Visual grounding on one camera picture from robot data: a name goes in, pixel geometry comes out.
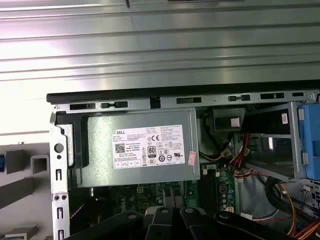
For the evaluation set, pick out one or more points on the black RAM slot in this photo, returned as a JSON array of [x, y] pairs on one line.
[[202, 190], [215, 190], [206, 190], [211, 190]]

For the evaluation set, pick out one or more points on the blue plastic drive latch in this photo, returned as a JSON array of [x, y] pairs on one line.
[[311, 135]]

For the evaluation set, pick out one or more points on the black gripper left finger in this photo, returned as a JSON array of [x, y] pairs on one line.
[[162, 230]]

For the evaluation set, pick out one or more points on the grey Dell power supply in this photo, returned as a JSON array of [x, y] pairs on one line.
[[100, 150]]

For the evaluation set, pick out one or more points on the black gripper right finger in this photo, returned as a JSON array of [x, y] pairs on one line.
[[192, 225]]

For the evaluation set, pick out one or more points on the green motherboard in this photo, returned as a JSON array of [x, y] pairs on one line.
[[226, 192]]

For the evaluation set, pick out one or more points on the grey optical drive cage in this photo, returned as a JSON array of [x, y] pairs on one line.
[[293, 140]]

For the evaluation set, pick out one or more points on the grey parts rack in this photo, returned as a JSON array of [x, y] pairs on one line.
[[15, 161]]

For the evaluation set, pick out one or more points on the black open PC case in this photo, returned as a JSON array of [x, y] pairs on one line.
[[60, 130]]

